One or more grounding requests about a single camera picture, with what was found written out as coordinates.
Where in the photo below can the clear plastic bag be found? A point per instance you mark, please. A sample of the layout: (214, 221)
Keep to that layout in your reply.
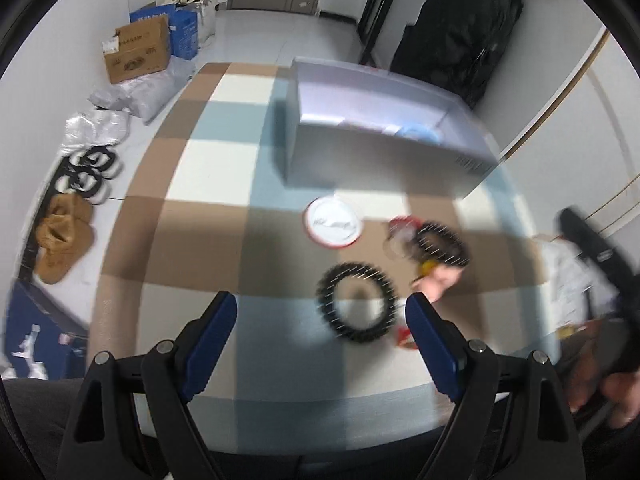
(95, 128)

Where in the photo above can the checkered table cloth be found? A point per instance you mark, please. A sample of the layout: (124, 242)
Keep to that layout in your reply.
(207, 210)

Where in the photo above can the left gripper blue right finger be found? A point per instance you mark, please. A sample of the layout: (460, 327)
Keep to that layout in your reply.
(440, 344)

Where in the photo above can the blue cardboard box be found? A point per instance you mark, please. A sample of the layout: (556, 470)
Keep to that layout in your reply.
(182, 24)

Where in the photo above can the grey open cardboard box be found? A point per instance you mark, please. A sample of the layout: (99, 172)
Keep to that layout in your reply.
(341, 124)

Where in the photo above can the blue bunny hair band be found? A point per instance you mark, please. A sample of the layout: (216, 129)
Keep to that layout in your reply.
(420, 133)

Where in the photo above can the black tripod stand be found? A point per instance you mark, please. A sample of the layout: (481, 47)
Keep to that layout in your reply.
(369, 27)

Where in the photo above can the small pink figurine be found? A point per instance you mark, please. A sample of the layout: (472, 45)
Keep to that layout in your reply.
(434, 285)

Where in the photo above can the tan suede boot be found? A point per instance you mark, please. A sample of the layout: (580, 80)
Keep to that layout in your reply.
(67, 212)
(52, 267)

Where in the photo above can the white red round badge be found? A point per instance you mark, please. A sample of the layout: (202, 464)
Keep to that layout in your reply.
(332, 223)

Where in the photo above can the grey plastic parcel bag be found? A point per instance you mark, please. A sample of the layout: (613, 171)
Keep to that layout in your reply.
(145, 96)

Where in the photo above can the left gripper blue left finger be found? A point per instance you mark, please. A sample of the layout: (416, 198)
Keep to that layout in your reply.
(203, 340)

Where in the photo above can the red hair clip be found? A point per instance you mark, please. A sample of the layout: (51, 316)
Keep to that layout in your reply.
(400, 233)

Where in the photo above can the cream tote bag on floor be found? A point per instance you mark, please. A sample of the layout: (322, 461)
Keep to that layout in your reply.
(205, 11)

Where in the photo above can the dark blue shoe box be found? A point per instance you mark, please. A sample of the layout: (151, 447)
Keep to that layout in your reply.
(41, 341)

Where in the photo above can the person's right hand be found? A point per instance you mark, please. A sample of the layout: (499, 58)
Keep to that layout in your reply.
(617, 383)

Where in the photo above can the black backpack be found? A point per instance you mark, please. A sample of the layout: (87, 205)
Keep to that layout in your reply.
(457, 45)

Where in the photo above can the brown cardboard box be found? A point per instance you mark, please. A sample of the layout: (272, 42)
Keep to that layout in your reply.
(138, 49)

